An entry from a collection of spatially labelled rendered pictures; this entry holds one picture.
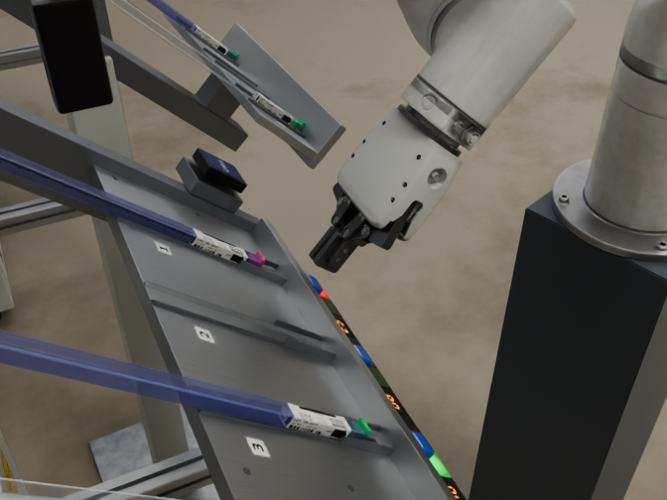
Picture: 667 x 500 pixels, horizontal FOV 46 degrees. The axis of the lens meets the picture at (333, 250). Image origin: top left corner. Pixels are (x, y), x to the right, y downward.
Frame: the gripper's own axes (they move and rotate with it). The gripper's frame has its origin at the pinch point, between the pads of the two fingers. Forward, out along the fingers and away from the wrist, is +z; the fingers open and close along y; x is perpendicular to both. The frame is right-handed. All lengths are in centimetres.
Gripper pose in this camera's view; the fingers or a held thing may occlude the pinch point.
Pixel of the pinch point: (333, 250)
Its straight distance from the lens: 78.3
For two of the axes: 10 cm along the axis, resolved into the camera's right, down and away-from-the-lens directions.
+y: -4.3, -5.8, 7.0
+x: -6.7, -3.1, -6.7
